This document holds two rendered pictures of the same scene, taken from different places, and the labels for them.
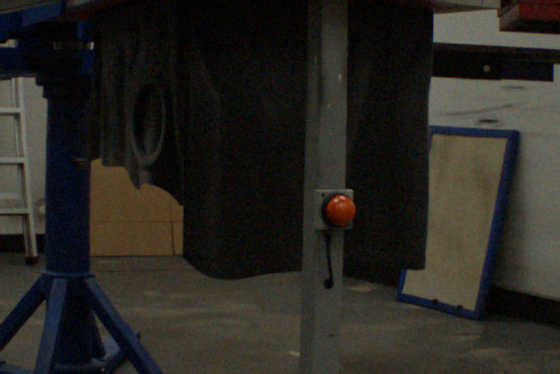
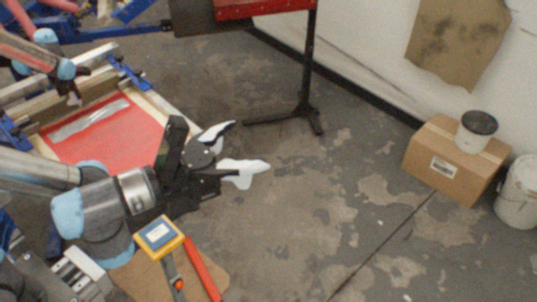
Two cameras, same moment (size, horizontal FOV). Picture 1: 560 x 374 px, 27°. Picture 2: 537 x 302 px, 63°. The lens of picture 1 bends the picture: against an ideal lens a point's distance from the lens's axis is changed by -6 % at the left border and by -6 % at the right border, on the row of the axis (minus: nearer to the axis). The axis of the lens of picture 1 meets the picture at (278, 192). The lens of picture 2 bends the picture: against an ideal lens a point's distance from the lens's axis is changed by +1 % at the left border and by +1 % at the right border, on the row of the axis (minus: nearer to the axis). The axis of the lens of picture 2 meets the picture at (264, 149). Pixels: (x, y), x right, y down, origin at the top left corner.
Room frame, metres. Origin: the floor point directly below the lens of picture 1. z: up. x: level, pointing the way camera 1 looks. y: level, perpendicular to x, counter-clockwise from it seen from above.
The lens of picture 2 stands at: (0.69, -0.16, 2.25)
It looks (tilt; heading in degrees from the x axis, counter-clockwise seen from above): 47 degrees down; 342
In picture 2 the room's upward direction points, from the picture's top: straight up
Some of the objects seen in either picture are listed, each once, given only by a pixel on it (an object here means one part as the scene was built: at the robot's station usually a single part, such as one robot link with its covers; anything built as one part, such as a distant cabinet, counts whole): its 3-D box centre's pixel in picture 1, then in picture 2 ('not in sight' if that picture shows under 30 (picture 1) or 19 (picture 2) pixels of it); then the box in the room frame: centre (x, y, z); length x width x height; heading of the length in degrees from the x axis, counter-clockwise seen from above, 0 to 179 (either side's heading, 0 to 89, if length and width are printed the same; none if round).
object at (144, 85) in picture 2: not in sight; (131, 77); (2.47, -0.06, 0.97); 0.30 x 0.05 x 0.07; 26
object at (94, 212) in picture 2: not in sight; (92, 208); (1.18, -0.02, 1.65); 0.11 x 0.08 x 0.09; 99
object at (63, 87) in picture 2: not in sight; (61, 78); (2.31, 0.20, 1.15); 0.09 x 0.08 x 0.12; 116
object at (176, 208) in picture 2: (310, 136); (154, 206); (1.87, -0.05, 0.74); 0.45 x 0.03 x 0.43; 116
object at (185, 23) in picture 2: (332, 58); (134, 28); (3.03, -0.12, 0.91); 1.34 x 0.40 x 0.08; 86
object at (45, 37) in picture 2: not in sight; (47, 45); (2.31, 0.19, 1.31); 0.09 x 0.08 x 0.11; 140
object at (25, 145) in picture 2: (52, 3); (14, 134); (2.23, 0.44, 0.97); 0.30 x 0.05 x 0.07; 26
